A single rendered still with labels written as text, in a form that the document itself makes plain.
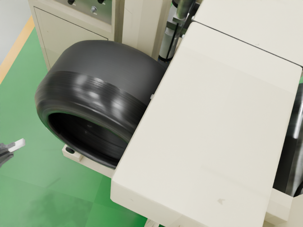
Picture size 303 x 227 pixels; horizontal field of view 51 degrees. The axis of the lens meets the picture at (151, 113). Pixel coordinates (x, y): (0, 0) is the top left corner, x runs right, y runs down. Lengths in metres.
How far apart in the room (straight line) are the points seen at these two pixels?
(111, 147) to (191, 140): 0.94
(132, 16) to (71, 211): 1.54
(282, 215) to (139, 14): 0.77
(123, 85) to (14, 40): 2.12
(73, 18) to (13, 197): 1.25
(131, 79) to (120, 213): 1.45
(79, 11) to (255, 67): 1.38
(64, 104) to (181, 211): 0.62
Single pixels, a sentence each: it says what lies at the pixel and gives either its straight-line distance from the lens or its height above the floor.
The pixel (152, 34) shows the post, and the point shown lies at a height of 1.41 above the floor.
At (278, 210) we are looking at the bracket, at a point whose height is 1.73.
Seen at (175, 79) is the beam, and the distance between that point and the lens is 0.60.
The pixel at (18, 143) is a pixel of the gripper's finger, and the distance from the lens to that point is 1.42.
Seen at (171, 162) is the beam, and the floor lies 1.78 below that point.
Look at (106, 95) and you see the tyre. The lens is 0.96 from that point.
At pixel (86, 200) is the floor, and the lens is 2.33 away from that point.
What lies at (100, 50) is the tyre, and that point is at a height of 1.44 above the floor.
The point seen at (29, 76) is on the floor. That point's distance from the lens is 2.78.
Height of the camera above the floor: 2.28
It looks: 62 degrees down
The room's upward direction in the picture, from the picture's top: 16 degrees clockwise
